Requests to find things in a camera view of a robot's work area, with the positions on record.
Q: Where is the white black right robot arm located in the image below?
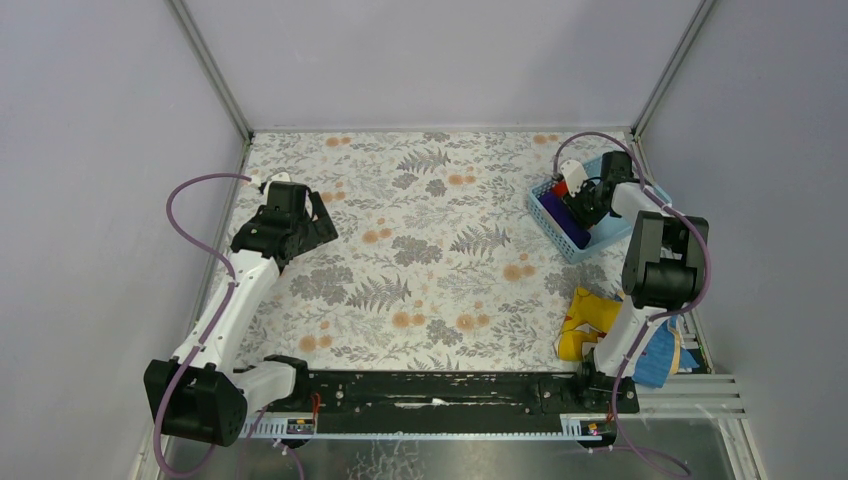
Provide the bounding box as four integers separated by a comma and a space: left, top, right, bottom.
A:
558, 151, 711, 378

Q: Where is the purple towel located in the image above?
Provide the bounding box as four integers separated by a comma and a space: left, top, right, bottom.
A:
539, 192, 591, 249

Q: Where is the yellow blue Pokemon towel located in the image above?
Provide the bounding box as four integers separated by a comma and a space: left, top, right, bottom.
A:
554, 287, 700, 388

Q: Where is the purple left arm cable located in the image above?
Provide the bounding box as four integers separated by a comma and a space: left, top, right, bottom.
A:
152, 173, 263, 480

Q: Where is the light blue plastic basket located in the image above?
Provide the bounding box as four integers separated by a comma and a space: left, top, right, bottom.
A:
526, 157, 670, 264

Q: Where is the orange towel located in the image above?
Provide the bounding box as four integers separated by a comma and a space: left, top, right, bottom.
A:
551, 181, 569, 198

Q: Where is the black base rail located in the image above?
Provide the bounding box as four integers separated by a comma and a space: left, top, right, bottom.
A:
268, 370, 640, 420

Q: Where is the floral patterned table mat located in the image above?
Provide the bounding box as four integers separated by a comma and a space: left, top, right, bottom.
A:
235, 132, 627, 371

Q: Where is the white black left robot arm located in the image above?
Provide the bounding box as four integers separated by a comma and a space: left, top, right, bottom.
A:
143, 174, 338, 446

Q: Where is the white slotted cable duct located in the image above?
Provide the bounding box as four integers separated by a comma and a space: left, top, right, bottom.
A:
253, 413, 604, 442

